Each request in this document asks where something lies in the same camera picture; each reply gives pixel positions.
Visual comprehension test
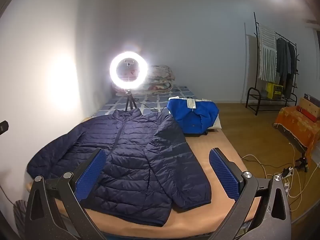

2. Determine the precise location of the white striped towel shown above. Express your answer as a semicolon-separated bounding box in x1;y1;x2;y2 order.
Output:
258;23;277;82

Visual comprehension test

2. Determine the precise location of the yellow box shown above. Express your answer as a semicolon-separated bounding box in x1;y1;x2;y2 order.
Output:
266;82;284;98

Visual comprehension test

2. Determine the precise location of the dark grey hanging coat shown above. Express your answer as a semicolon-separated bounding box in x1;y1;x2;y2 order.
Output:
276;37;289;85

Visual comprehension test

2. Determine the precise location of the bed with checked sheet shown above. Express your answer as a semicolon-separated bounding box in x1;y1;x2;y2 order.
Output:
96;85;198;117

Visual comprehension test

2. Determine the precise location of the red box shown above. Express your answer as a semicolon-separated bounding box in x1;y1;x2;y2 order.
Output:
297;106;320;122

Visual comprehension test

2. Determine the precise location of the black clothes rack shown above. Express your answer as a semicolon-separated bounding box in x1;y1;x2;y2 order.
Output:
245;12;300;115

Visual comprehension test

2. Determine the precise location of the navy puffer jacket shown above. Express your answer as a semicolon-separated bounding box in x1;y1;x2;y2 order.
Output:
26;108;213;227

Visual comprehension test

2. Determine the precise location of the black ring light tripod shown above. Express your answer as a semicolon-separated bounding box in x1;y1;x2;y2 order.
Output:
124;89;137;110

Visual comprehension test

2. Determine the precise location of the striped cloth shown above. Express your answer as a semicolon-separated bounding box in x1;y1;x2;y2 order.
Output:
12;200;29;238

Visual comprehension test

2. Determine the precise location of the black hanging coat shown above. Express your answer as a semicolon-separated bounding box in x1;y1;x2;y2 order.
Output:
286;41;298;98

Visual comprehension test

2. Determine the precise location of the black cable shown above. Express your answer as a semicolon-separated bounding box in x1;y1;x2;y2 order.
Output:
136;102;168;113

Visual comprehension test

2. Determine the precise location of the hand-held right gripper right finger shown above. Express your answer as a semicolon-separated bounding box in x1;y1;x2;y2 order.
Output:
209;147;292;240

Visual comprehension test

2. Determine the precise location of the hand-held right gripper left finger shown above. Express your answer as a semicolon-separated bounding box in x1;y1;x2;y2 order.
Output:
24;148;108;240

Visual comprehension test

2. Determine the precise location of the sofa with orange cover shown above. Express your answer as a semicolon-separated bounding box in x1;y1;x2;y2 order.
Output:
274;97;320;165

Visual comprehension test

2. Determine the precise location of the small black floor tripod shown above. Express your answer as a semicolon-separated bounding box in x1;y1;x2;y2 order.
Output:
294;155;309;172

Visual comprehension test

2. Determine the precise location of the white power strip with cables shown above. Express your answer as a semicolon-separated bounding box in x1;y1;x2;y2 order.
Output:
241;142;308;205

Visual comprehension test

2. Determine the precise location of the folded floral quilt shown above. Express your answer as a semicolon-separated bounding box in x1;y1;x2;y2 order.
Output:
112;65;177;96

